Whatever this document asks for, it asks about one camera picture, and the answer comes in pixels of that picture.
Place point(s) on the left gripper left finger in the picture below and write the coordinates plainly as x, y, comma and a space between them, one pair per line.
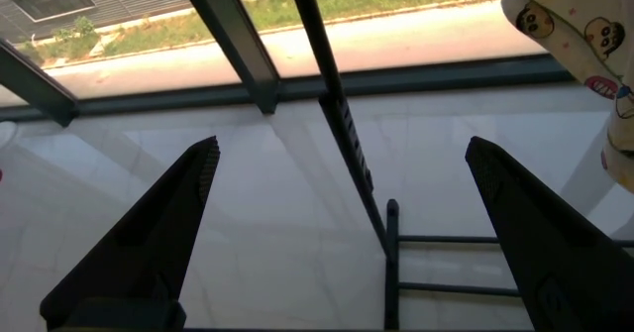
129, 272

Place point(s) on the black clothes rack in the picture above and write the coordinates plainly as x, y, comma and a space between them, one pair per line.
347, 139

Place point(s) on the cream printed garment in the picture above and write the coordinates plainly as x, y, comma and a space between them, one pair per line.
594, 49

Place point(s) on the window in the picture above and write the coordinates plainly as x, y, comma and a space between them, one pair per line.
233, 39

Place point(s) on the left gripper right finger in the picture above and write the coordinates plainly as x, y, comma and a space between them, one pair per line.
569, 272

